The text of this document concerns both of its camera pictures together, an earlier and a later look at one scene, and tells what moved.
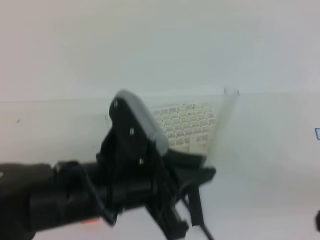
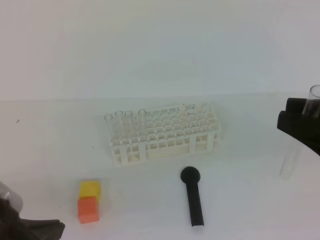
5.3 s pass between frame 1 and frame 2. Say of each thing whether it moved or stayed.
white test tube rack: stayed
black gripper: moved
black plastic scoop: stayed
